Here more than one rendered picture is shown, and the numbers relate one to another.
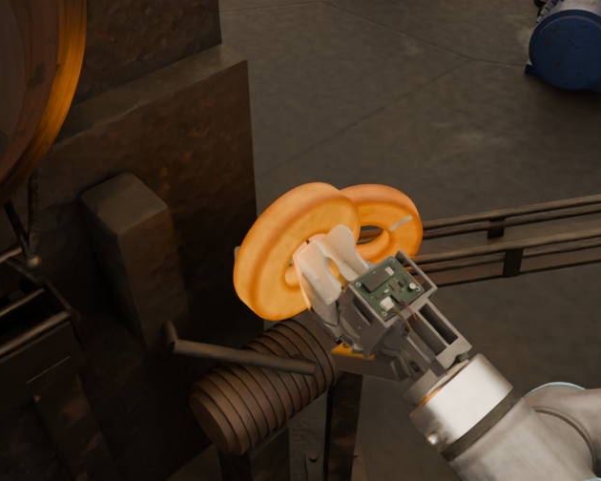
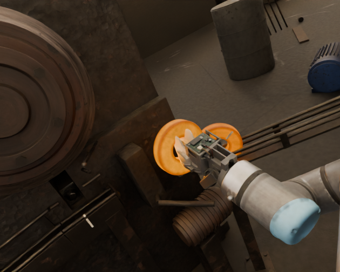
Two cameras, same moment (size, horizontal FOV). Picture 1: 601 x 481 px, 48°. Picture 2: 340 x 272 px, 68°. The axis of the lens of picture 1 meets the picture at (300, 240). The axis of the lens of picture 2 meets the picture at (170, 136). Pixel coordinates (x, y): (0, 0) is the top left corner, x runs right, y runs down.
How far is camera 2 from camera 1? 0.27 m
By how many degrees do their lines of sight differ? 24
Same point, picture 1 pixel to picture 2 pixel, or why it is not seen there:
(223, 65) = (157, 101)
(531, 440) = (267, 186)
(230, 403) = (184, 223)
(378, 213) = (218, 133)
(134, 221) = (130, 155)
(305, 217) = (172, 129)
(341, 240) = (188, 135)
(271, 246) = (161, 142)
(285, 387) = (206, 214)
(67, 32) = (87, 92)
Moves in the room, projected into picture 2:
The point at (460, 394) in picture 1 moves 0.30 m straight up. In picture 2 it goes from (233, 174) to (182, 24)
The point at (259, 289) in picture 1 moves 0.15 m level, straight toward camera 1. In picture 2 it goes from (162, 161) to (159, 201)
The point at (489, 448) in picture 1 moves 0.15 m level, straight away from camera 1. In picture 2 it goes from (250, 193) to (274, 145)
